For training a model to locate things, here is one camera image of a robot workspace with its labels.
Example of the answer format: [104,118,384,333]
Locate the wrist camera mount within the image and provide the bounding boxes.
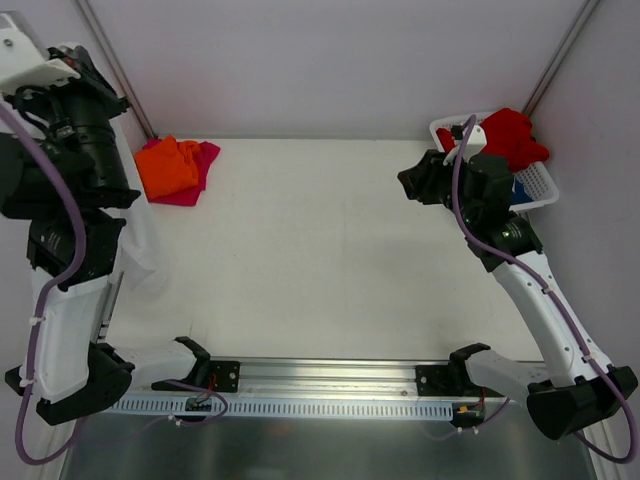
[1,11,80,95]
[443,125,487,166]

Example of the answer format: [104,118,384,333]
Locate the white slotted cable duct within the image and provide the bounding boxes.
[107,394,454,422]

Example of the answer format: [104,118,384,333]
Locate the blue white t shirt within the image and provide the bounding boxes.
[511,179,533,210]

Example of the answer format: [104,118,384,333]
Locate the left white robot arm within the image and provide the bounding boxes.
[1,46,210,426]

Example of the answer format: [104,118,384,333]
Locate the aluminium front rail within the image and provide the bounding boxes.
[212,357,462,400]

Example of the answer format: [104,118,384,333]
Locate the orange folded t shirt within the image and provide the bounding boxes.
[134,136,201,200]

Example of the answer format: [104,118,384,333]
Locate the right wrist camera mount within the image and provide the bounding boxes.
[443,125,487,166]

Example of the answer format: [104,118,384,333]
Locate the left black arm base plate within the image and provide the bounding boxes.
[200,359,241,393]

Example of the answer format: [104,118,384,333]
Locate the white plastic basket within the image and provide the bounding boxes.
[429,113,559,214]

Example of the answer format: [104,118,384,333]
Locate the pink folded t shirt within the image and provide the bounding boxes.
[134,136,221,207]

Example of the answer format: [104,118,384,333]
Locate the red crumpled t shirt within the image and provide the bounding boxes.
[437,108,550,173]

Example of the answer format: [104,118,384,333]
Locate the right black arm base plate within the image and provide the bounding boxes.
[414,362,482,397]

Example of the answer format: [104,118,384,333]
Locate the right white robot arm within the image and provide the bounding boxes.
[397,150,639,440]

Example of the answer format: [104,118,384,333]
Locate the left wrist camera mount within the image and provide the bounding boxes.
[1,11,80,95]

